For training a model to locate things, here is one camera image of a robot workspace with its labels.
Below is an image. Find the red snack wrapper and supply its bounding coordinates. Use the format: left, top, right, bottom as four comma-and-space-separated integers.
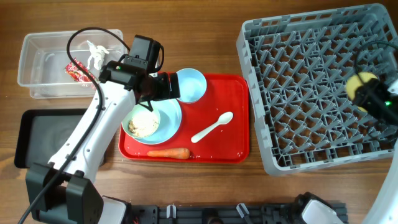
65, 58, 97, 90

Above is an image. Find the mint green bowl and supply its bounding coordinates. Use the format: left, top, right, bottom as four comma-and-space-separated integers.
121, 105, 160, 139

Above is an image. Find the black tray bin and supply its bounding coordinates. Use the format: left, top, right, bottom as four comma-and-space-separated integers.
14, 108, 86, 169

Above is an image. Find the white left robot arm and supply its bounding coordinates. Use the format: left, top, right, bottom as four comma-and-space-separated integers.
19, 35, 180, 223

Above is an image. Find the orange carrot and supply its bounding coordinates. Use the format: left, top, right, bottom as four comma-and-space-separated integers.
147, 148, 190, 159

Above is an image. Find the clear plastic bin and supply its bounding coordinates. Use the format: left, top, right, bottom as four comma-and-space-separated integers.
17, 29, 127, 99

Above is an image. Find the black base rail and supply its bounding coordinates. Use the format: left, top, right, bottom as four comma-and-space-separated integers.
124, 203, 348, 224

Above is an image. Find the yellow plastic cup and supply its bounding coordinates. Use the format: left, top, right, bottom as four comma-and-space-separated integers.
345, 72, 380, 116

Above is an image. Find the red plastic tray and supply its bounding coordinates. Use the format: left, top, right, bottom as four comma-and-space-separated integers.
118, 73, 250, 164

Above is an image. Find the light blue bowl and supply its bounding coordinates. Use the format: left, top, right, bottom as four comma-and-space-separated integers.
177, 68, 207, 104

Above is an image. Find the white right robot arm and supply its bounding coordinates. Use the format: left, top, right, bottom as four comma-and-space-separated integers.
346, 73, 397, 223

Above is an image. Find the grey dishwasher rack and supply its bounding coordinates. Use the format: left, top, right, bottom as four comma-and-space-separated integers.
236, 4, 397, 175

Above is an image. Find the white tissue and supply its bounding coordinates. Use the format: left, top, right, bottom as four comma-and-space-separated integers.
86, 40, 109, 70

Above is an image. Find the white plastic spoon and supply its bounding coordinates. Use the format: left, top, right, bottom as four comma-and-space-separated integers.
191, 111, 234, 143

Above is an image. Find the light blue plate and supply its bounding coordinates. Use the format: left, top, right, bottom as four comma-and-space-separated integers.
133, 99, 182, 145

